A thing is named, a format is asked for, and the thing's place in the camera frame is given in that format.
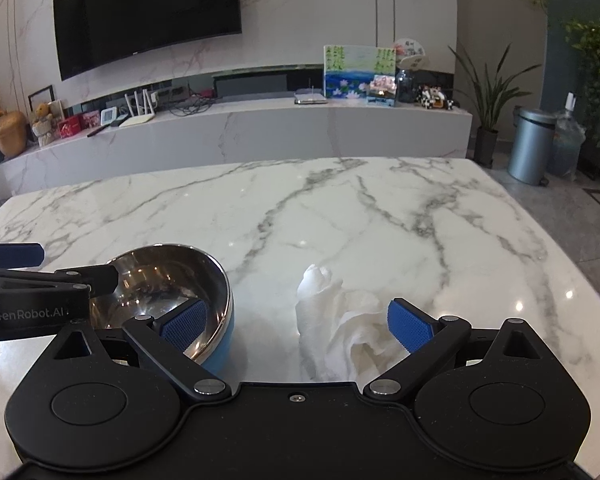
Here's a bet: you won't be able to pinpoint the white router with antennas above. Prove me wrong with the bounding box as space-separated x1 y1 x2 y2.
116 88 156 128

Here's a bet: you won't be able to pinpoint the black and white figurines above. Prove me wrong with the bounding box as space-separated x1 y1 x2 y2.
416 84 454 111

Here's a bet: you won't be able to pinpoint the golden round vase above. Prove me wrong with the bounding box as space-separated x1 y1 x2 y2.
0 110 29 159

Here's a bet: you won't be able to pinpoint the small picture frame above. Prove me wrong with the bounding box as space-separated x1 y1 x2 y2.
28 86 56 112

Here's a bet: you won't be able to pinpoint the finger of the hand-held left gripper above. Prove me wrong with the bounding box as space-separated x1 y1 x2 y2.
0 263 121 299
0 242 46 270

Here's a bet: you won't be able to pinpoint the teddy bear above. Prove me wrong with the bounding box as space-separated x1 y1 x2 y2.
30 102 56 147

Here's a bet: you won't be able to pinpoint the potted long-leaf plant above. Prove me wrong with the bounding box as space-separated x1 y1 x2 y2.
447 42 544 169

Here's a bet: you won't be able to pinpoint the lotus pond painting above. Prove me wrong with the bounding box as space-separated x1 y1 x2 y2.
323 43 398 107

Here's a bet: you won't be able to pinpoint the round paper fan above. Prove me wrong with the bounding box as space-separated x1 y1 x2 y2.
392 37 429 72

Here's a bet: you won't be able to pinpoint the tangle of black cables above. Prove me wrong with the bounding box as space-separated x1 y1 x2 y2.
154 87 217 117

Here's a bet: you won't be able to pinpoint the white cloth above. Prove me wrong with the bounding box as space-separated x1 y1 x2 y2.
295 263 412 382

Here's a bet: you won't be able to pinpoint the black wall television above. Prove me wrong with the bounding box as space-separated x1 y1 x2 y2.
52 0 244 81

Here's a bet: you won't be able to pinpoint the white set-top box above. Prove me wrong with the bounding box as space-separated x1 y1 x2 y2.
293 87 329 106

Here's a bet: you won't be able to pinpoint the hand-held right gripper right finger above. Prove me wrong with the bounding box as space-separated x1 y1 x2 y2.
363 297 546 403

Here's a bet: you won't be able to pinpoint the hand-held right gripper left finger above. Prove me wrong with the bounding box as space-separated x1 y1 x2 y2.
53 296 232 404

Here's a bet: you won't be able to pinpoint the silver pedal trash can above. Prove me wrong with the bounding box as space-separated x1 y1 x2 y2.
508 106 559 186

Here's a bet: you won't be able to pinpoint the steel bowl with blue outside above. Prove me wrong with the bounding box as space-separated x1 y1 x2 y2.
87 243 236 376

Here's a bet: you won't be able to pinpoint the clear water jug with pump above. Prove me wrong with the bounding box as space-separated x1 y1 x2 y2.
550 92 587 179

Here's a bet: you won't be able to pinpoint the tall green leafy plant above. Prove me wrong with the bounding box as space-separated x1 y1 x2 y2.
564 17 600 150

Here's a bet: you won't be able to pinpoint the dark glass jar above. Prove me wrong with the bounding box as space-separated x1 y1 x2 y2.
395 68 415 104

